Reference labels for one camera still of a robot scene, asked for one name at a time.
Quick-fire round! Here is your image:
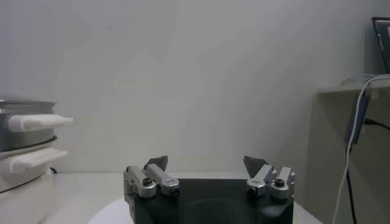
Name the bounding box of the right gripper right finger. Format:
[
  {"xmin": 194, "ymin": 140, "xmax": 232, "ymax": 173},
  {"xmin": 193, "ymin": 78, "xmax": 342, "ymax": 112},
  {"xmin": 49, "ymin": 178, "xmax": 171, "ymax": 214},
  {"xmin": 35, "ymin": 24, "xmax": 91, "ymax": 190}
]
[{"xmin": 243, "ymin": 155, "xmax": 296, "ymax": 200}]

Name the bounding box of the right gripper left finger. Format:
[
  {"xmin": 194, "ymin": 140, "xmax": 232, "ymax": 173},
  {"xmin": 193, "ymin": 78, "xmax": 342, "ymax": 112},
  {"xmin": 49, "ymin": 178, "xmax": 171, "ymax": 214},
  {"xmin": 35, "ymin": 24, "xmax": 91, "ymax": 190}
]
[{"xmin": 123, "ymin": 155, "xmax": 180, "ymax": 198}]

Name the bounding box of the steel steamer basket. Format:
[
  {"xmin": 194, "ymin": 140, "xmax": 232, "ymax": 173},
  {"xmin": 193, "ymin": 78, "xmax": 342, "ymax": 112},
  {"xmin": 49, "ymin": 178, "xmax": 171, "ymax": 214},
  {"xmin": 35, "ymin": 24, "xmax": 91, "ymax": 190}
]
[{"xmin": 0, "ymin": 99, "xmax": 74, "ymax": 153}]

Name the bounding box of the white oval plate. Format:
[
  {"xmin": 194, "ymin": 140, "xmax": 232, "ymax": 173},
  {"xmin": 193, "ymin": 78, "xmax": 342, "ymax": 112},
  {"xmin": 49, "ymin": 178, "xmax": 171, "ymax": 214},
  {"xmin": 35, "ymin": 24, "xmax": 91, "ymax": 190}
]
[{"xmin": 88, "ymin": 197, "xmax": 324, "ymax": 224}]

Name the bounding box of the white cabinet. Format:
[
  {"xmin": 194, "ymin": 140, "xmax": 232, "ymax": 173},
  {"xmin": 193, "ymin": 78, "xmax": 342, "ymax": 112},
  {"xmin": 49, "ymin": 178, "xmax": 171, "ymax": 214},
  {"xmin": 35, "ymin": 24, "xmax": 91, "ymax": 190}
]
[{"xmin": 315, "ymin": 74, "xmax": 390, "ymax": 224}]

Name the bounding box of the white electric cooker base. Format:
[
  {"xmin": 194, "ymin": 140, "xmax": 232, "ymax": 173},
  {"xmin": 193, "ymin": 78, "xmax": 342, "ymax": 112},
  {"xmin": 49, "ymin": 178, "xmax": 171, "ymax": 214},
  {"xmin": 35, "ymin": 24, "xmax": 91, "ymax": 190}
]
[{"xmin": 0, "ymin": 136, "xmax": 69, "ymax": 224}]

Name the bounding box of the black laptop screen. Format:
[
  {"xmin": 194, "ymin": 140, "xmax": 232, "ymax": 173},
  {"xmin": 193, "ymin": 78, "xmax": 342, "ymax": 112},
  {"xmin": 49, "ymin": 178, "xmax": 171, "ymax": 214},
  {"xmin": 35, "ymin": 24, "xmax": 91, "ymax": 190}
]
[{"xmin": 370, "ymin": 16, "xmax": 390, "ymax": 75}]

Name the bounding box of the white cable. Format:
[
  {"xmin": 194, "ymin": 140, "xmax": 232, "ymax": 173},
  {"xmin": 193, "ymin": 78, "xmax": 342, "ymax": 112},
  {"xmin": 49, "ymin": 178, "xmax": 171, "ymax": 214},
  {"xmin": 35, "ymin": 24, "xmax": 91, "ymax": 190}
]
[{"xmin": 331, "ymin": 75, "xmax": 390, "ymax": 224}]

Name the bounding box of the black hanging cable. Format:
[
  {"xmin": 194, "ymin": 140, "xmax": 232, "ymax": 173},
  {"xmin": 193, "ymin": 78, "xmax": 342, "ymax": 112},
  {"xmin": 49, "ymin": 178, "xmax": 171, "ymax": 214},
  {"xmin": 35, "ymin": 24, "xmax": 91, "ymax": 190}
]
[{"xmin": 346, "ymin": 145, "xmax": 358, "ymax": 224}]

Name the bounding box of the black plug cable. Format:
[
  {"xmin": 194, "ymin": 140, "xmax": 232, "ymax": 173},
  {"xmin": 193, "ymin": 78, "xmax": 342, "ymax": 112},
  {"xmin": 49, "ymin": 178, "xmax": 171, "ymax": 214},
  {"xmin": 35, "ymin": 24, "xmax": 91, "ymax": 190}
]
[{"xmin": 364, "ymin": 117, "xmax": 390, "ymax": 131}]

